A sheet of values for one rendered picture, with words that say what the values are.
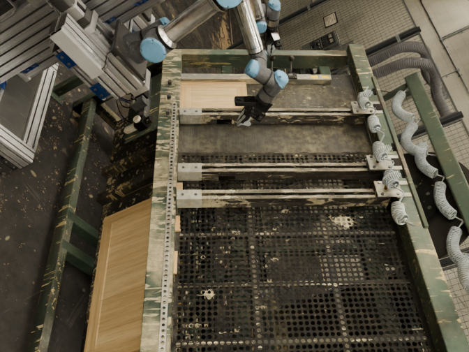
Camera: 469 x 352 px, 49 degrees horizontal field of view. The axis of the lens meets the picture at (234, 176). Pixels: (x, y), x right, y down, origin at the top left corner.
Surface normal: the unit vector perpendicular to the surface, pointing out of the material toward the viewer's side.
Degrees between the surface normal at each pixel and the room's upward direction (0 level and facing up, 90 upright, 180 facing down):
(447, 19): 90
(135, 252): 90
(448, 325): 57
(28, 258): 0
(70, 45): 90
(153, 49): 97
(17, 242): 0
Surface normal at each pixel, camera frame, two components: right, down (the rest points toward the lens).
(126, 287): -0.50, -0.55
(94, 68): 0.05, 0.76
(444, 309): 0.04, -0.66
